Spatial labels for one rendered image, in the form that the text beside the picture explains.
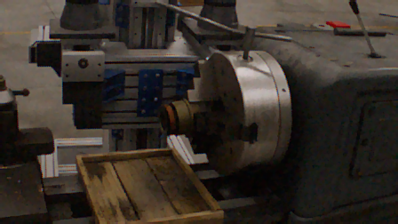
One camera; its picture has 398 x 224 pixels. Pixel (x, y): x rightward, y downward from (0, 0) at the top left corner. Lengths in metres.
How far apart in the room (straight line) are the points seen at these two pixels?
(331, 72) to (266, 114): 0.18
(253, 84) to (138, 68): 0.67
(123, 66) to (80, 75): 0.20
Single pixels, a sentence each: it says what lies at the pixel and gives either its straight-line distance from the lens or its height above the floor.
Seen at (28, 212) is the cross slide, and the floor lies 0.97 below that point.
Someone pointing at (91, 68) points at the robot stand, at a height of 1.07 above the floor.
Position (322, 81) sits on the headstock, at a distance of 1.23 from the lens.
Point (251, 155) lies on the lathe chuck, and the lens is 1.26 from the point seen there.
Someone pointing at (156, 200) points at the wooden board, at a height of 0.89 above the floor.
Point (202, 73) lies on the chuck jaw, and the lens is 1.34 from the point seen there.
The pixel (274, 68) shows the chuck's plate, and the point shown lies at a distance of 1.29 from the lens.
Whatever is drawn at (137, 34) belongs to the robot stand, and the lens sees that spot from 1.91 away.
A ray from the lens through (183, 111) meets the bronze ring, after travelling 1.28.
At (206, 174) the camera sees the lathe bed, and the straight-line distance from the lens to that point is 1.50.
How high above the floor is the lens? 1.59
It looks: 20 degrees down
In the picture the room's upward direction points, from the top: 7 degrees clockwise
